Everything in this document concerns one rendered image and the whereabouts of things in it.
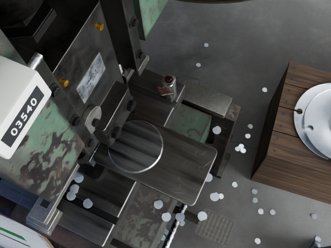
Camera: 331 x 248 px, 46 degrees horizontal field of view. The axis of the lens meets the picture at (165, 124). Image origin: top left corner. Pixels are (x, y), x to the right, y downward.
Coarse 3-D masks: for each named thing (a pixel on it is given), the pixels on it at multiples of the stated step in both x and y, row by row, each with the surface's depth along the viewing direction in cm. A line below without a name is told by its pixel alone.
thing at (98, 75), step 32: (64, 0) 54; (96, 0) 54; (32, 32) 50; (64, 32) 52; (96, 32) 56; (64, 64) 52; (96, 64) 60; (96, 96) 66; (128, 96) 72; (96, 128) 68
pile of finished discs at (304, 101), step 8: (312, 88) 137; (320, 88) 137; (328, 88) 137; (304, 96) 136; (312, 96) 136; (296, 104) 135; (304, 104) 135; (296, 112) 134; (304, 112) 134; (296, 120) 133; (296, 128) 131; (304, 128) 132; (312, 128) 132; (304, 136) 131; (304, 144) 130; (312, 144) 130
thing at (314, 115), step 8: (320, 96) 135; (328, 96) 135; (312, 104) 134; (320, 104) 134; (328, 104) 133; (312, 112) 133; (320, 112) 132; (328, 112) 132; (304, 120) 131; (312, 120) 131; (320, 120) 131; (328, 120) 131; (320, 128) 130; (328, 128) 129; (312, 136) 129; (320, 136) 129; (328, 136) 128; (320, 144) 127; (328, 144) 127; (320, 152) 126; (328, 152) 126
